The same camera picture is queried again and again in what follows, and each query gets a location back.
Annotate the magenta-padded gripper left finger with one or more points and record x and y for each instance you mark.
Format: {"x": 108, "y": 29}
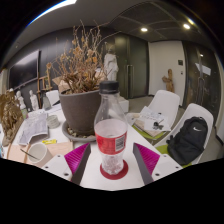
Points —
{"x": 75, "y": 160}

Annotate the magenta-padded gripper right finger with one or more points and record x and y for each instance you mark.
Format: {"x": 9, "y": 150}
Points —
{"x": 148, "y": 160}

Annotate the clear plastic bottle red label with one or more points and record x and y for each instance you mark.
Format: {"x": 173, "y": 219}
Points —
{"x": 110, "y": 136}

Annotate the lime green seat cushion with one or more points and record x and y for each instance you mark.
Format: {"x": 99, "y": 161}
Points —
{"x": 161, "y": 149}
{"x": 141, "y": 133}

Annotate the light wooden board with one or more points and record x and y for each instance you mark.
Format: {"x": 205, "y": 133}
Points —
{"x": 61, "y": 148}

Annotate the grey plant saucer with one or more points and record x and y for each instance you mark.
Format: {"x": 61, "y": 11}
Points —
{"x": 71, "y": 136}

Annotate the small yellow packet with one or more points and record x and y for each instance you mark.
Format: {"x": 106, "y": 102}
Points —
{"x": 49, "y": 141}

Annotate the bunch of keys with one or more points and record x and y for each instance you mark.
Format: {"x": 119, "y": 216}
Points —
{"x": 158, "y": 126}

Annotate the white cup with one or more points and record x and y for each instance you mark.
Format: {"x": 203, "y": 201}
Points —
{"x": 40, "y": 153}

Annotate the flat round red coaster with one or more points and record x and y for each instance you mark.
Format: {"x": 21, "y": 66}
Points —
{"x": 114, "y": 176}

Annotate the small white round roll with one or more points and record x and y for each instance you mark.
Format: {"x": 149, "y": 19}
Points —
{"x": 53, "y": 121}

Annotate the black backpack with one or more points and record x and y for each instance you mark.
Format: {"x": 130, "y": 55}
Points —
{"x": 188, "y": 140}

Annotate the open white book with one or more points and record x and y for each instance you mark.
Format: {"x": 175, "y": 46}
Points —
{"x": 148, "y": 115}

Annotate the thin metal stirrer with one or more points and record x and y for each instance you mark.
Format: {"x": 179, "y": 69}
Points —
{"x": 28, "y": 154}

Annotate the dried plant in grey pot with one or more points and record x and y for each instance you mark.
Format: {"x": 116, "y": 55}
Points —
{"x": 80, "y": 110}

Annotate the open grey printed book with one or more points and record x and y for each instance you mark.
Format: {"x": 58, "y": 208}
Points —
{"x": 33, "y": 128}

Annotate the white plastic chair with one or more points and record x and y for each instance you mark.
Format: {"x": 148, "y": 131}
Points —
{"x": 200, "y": 111}
{"x": 166, "y": 103}

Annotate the dark spray bottle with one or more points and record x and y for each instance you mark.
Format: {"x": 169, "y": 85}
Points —
{"x": 45, "y": 103}

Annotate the white draped chair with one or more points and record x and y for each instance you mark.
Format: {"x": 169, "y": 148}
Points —
{"x": 53, "y": 97}

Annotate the white plaster figurine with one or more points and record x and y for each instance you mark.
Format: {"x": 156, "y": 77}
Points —
{"x": 20, "y": 100}
{"x": 33, "y": 100}

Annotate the golden brown relief sculpture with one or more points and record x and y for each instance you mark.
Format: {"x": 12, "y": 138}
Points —
{"x": 10, "y": 118}

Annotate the brown wooden statue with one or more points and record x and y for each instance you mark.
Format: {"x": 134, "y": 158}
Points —
{"x": 168, "y": 81}

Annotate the wooden easel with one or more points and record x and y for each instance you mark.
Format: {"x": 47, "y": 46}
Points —
{"x": 45, "y": 83}

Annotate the large white plaster statue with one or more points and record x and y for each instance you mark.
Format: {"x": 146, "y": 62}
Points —
{"x": 111, "y": 65}

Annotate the round ceiling spot lights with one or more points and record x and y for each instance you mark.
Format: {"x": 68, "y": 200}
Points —
{"x": 144, "y": 29}

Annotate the large ceiling light panel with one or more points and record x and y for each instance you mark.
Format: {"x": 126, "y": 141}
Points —
{"x": 53, "y": 8}

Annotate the white statue pedestal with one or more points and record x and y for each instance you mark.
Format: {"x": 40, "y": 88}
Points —
{"x": 124, "y": 105}

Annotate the black wall screen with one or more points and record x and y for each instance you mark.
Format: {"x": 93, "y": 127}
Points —
{"x": 23, "y": 70}

